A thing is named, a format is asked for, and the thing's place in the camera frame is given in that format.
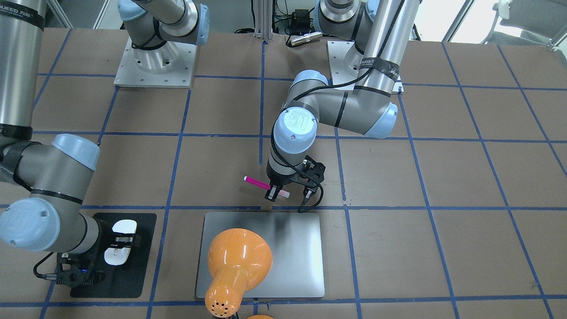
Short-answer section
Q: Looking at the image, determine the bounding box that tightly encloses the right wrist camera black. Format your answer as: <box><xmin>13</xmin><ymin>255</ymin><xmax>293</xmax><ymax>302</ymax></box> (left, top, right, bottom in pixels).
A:
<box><xmin>55</xmin><ymin>253</ymin><xmax>106</xmax><ymax>288</ymax></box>

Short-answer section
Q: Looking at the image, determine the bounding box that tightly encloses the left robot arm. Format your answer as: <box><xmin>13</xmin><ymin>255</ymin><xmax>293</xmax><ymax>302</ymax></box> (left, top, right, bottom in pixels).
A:
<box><xmin>265</xmin><ymin>0</ymin><xmax>421</xmax><ymax>202</ymax></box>

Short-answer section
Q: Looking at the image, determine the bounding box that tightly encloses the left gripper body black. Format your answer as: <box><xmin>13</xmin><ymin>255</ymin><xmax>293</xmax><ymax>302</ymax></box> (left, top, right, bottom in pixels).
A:
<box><xmin>268</xmin><ymin>176</ymin><xmax>296</xmax><ymax>191</ymax></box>

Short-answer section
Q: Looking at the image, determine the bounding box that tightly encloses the white computer mouse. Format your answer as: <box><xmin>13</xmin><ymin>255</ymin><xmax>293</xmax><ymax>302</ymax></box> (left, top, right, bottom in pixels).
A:
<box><xmin>105</xmin><ymin>219</ymin><xmax>137</xmax><ymax>266</ymax></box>

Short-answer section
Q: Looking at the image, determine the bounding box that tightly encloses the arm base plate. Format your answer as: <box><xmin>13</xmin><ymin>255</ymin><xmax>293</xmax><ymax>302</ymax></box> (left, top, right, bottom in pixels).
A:
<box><xmin>114</xmin><ymin>39</ymin><xmax>198</xmax><ymax>89</ymax></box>
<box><xmin>326</xmin><ymin>40</ymin><xmax>404</xmax><ymax>93</ymax></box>

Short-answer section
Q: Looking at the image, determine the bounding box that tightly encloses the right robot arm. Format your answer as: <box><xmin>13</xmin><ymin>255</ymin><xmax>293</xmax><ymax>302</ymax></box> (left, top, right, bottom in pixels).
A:
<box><xmin>1</xmin><ymin>0</ymin><xmax>210</xmax><ymax>254</ymax></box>

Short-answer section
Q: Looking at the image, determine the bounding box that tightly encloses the silver closed laptop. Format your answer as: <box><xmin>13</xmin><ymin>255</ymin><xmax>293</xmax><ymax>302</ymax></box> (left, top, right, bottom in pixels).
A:
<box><xmin>196</xmin><ymin>211</ymin><xmax>325</xmax><ymax>298</ymax></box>

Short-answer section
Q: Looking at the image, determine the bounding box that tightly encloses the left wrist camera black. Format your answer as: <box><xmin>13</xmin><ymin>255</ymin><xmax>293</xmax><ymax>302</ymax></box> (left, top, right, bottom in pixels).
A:
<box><xmin>301</xmin><ymin>156</ymin><xmax>326</xmax><ymax>202</ymax></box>

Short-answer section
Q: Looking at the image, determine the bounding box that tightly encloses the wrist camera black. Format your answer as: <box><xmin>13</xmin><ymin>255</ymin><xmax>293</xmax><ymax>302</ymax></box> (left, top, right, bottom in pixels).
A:
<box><xmin>301</xmin><ymin>156</ymin><xmax>326</xmax><ymax>202</ymax></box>
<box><xmin>55</xmin><ymin>253</ymin><xmax>106</xmax><ymax>288</ymax></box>

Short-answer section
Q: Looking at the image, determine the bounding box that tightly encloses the pink marker pen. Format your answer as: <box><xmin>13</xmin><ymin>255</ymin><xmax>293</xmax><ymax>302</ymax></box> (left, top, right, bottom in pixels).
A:
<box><xmin>244</xmin><ymin>176</ymin><xmax>290</xmax><ymax>198</ymax></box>

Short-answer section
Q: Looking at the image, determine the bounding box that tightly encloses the orange desk lamp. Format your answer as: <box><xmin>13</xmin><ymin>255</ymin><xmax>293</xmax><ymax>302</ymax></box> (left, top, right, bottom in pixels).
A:
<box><xmin>204</xmin><ymin>228</ymin><xmax>273</xmax><ymax>319</ymax></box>

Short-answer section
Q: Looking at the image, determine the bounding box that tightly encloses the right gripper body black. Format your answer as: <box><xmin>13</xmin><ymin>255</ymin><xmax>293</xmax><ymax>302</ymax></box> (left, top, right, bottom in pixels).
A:
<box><xmin>91</xmin><ymin>224</ymin><xmax>117</xmax><ymax>266</ymax></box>

